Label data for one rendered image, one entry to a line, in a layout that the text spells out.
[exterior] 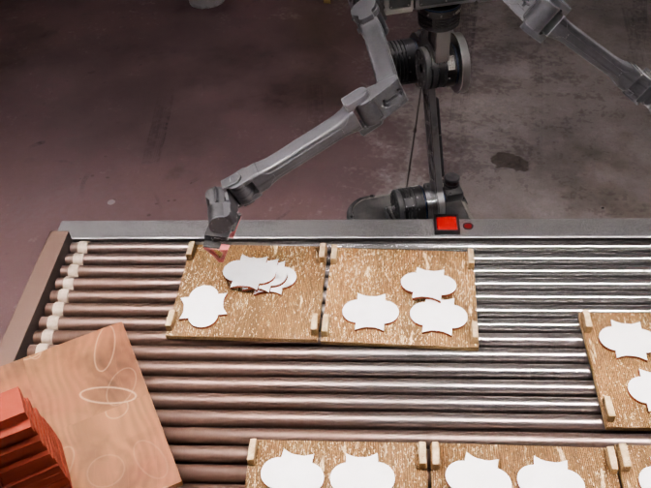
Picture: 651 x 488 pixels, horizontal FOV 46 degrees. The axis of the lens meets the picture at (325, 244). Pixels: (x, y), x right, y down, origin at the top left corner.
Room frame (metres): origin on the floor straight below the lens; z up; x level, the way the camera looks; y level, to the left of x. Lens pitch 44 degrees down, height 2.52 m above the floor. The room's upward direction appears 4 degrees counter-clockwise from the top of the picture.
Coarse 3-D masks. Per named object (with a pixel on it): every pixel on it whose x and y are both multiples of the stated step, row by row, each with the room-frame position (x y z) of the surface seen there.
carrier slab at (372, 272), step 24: (336, 264) 1.54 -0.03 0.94; (360, 264) 1.53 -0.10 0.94; (384, 264) 1.52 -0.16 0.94; (408, 264) 1.52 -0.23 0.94; (432, 264) 1.51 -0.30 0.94; (456, 264) 1.50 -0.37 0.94; (336, 288) 1.45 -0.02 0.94; (360, 288) 1.44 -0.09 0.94; (384, 288) 1.43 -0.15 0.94; (456, 288) 1.41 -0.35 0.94; (336, 312) 1.36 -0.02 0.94; (408, 312) 1.34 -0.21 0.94; (336, 336) 1.27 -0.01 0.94; (360, 336) 1.27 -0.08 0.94; (384, 336) 1.26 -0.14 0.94; (408, 336) 1.26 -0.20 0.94; (432, 336) 1.25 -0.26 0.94; (456, 336) 1.25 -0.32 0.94
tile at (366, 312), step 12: (360, 300) 1.38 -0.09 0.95; (372, 300) 1.38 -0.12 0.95; (384, 300) 1.38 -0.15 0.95; (348, 312) 1.35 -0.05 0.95; (360, 312) 1.34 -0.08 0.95; (372, 312) 1.34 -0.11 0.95; (384, 312) 1.34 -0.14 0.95; (396, 312) 1.33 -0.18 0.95; (360, 324) 1.30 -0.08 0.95; (372, 324) 1.30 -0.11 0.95; (384, 324) 1.29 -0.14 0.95
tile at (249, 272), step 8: (232, 264) 1.54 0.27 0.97; (240, 264) 1.54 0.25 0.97; (248, 264) 1.53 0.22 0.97; (256, 264) 1.53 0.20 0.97; (264, 264) 1.53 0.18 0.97; (224, 272) 1.51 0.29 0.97; (232, 272) 1.51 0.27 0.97; (240, 272) 1.50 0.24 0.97; (248, 272) 1.50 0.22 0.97; (256, 272) 1.50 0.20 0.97; (264, 272) 1.50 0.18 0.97; (272, 272) 1.50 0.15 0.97; (232, 280) 1.48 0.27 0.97; (240, 280) 1.47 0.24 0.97; (248, 280) 1.47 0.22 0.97; (256, 280) 1.47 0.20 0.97; (264, 280) 1.47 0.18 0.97; (272, 280) 1.47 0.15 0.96; (232, 288) 1.45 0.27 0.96; (248, 288) 1.45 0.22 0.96; (256, 288) 1.44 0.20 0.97
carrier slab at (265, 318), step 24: (192, 264) 1.58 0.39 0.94; (216, 264) 1.57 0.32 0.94; (288, 264) 1.55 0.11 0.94; (312, 264) 1.54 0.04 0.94; (192, 288) 1.49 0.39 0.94; (216, 288) 1.48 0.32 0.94; (240, 288) 1.47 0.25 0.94; (312, 288) 1.45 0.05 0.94; (240, 312) 1.38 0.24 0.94; (264, 312) 1.38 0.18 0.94; (288, 312) 1.37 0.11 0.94; (312, 312) 1.36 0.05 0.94; (168, 336) 1.32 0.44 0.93; (192, 336) 1.31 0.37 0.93; (216, 336) 1.30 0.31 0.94; (240, 336) 1.30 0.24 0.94; (264, 336) 1.29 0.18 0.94; (288, 336) 1.29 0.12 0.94; (312, 336) 1.28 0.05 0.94
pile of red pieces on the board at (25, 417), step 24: (0, 408) 0.85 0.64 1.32; (24, 408) 0.86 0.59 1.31; (0, 432) 0.82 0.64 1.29; (24, 432) 0.82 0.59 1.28; (48, 432) 0.90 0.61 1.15; (0, 456) 0.80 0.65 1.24; (24, 456) 0.82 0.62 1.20; (48, 456) 0.82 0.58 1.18; (0, 480) 0.80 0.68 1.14; (24, 480) 0.80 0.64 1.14; (48, 480) 0.82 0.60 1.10
